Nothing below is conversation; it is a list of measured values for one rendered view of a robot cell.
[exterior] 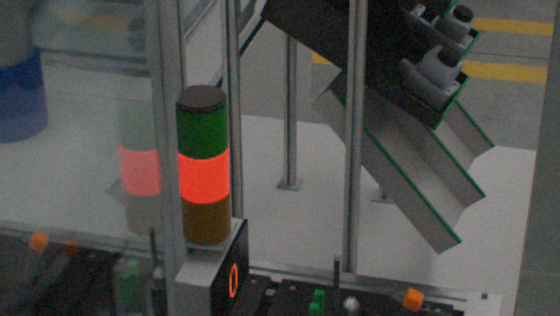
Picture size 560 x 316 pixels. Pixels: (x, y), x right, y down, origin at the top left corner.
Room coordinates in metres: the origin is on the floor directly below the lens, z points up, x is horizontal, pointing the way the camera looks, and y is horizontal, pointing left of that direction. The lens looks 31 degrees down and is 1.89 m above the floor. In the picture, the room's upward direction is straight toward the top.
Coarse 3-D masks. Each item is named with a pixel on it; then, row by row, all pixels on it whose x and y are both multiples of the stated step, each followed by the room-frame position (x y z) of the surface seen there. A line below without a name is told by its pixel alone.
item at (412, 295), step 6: (396, 294) 1.04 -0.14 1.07; (408, 294) 1.03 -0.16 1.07; (414, 294) 1.03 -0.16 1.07; (420, 294) 1.03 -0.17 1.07; (396, 300) 1.03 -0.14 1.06; (402, 300) 1.03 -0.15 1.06; (408, 300) 1.02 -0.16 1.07; (414, 300) 1.02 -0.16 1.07; (420, 300) 1.02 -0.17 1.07; (402, 306) 1.04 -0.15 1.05; (408, 306) 1.02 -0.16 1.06; (414, 306) 1.02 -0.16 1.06; (402, 312) 1.03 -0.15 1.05; (408, 312) 1.02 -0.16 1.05
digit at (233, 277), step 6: (234, 252) 0.90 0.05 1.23; (234, 258) 0.90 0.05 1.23; (228, 264) 0.88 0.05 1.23; (234, 264) 0.90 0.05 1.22; (228, 270) 0.88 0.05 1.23; (234, 270) 0.89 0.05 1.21; (228, 276) 0.87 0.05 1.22; (234, 276) 0.89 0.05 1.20; (228, 282) 0.87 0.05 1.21; (234, 282) 0.89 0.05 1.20; (228, 288) 0.87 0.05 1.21; (234, 288) 0.89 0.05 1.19; (228, 294) 0.87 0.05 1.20; (234, 294) 0.89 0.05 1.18; (228, 300) 0.87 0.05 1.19; (228, 306) 0.87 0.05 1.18; (228, 312) 0.87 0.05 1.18
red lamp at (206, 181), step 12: (180, 156) 0.88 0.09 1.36; (228, 156) 0.89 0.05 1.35; (180, 168) 0.88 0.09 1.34; (192, 168) 0.87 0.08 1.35; (204, 168) 0.87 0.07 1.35; (216, 168) 0.88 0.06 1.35; (228, 168) 0.89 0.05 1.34; (180, 180) 0.89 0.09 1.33; (192, 180) 0.87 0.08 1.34; (204, 180) 0.87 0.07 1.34; (216, 180) 0.88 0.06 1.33; (228, 180) 0.89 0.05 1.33; (192, 192) 0.87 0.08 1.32; (204, 192) 0.87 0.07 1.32; (216, 192) 0.88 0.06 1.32; (228, 192) 0.89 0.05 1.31
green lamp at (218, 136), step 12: (180, 120) 0.88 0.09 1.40; (192, 120) 0.87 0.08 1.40; (204, 120) 0.87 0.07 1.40; (216, 120) 0.88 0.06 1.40; (180, 132) 0.88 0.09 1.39; (192, 132) 0.87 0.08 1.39; (204, 132) 0.87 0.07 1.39; (216, 132) 0.88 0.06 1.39; (180, 144) 0.88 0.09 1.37; (192, 144) 0.87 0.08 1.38; (204, 144) 0.87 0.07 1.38; (216, 144) 0.88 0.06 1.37; (192, 156) 0.87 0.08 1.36; (204, 156) 0.87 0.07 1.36; (216, 156) 0.88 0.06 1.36
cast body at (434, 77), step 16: (432, 48) 1.30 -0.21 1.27; (448, 48) 1.30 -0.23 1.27; (400, 64) 1.32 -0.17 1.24; (416, 64) 1.30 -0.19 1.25; (432, 64) 1.28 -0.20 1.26; (448, 64) 1.27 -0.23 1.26; (416, 80) 1.29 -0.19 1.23; (432, 80) 1.27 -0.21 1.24; (448, 80) 1.26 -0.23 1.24; (432, 96) 1.27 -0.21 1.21; (448, 96) 1.26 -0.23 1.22
